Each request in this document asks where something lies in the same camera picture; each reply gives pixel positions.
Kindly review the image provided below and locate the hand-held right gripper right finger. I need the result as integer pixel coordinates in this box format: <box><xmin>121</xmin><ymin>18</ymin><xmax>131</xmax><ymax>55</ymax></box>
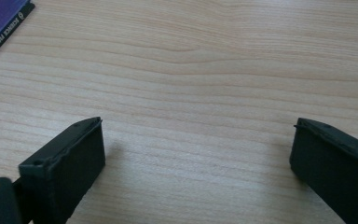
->
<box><xmin>289</xmin><ymin>117</ymin><xmax>358</xmax><ymax>224</ymax></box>

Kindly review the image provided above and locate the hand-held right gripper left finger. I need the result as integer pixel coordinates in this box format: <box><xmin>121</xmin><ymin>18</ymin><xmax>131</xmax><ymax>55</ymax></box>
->
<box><xmin>18</xmin><ymin>117</ymin><xmax>106</xmax><ymax>224</ymax></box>

